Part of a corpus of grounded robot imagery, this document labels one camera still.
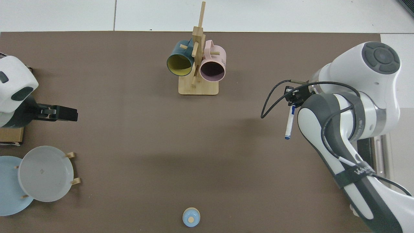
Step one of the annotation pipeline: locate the brown table cloth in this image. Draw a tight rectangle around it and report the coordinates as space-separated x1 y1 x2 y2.
0 31 382 233

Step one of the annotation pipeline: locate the small blue round bell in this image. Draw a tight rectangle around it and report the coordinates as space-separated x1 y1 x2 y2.
182 207 201 227

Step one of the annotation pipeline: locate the pale toaster oven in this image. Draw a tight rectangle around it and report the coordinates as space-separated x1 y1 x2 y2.
356 108 414 198

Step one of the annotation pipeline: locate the wooden cup stand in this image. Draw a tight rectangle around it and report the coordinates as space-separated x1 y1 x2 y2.
178 2 219 96

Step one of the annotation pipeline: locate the white marker blue cap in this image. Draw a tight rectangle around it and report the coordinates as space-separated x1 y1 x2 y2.
285 105 296 140

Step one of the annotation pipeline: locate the wire basket wooden floor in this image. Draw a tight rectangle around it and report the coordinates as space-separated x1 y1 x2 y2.
0 52 33 146

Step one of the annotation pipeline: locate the grey plate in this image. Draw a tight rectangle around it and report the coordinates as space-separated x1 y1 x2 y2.
18 146 74 203

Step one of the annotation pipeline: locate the teal cup yellow inside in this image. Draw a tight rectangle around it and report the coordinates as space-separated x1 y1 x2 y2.
167 39 196 77

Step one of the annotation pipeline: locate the pink cup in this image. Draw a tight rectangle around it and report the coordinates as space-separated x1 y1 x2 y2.
199 40 226 82

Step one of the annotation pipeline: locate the light blue plate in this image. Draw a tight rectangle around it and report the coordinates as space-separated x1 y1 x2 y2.
0 156 34 216

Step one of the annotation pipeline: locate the wooden plate rack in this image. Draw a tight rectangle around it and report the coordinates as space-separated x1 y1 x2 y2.
14 151 81 199

